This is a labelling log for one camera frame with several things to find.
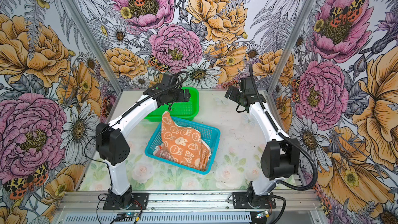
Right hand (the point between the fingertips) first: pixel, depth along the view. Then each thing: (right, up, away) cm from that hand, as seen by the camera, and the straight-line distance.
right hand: (232, 98), depth 87 cm
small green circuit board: (-51, -55, -15) cm, 76 cm away
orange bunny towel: (-27, -25, -3) cm, 37 cm away
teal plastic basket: (-13, -22, +5) cm, 25 cm away
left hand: (-28, -1, +1) cm, 28 cm away
